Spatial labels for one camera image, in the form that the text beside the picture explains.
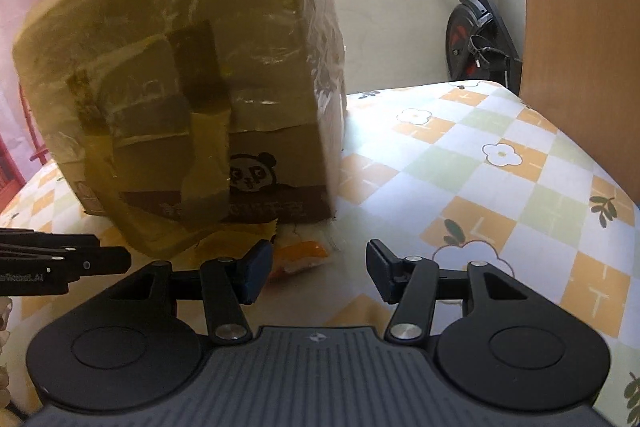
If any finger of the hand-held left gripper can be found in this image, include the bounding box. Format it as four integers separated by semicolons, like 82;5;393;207
0;247;132;280
0;229;101;253

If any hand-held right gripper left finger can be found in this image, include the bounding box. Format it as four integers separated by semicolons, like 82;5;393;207
107;239;273;344

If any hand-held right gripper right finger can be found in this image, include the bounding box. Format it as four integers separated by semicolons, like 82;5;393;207
366;239;528;344

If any yellow snack packet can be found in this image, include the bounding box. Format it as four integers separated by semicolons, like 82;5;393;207
120;218;280;275

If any taped cardboard box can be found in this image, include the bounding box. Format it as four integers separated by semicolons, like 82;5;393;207
12;0;349;258

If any person's left hand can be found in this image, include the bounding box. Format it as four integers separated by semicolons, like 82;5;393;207
0;298;13;408

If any checkered floral tablecloth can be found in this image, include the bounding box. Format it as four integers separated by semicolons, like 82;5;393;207
0;79;640;427

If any wooden cabinet panel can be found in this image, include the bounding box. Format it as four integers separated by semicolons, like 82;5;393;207
517;0;640;210

